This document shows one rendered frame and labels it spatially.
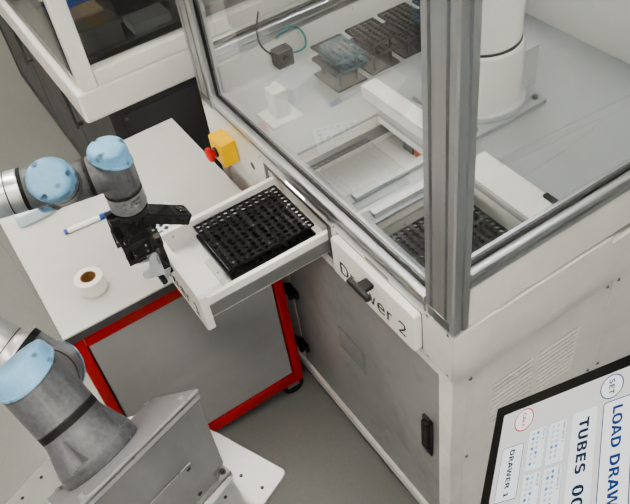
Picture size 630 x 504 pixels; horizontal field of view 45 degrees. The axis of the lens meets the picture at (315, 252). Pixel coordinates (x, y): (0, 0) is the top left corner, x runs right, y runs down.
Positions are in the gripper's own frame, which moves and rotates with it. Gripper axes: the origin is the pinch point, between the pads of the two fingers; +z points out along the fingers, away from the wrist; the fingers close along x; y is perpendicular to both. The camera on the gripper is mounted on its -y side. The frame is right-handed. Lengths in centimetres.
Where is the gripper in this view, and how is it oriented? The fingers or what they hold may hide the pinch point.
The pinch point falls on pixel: (165, 268)
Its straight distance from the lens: 169.6
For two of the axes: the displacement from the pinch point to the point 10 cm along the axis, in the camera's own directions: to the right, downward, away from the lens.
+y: -8.3, 4.7, -3.1
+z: 1.2, 6.9, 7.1
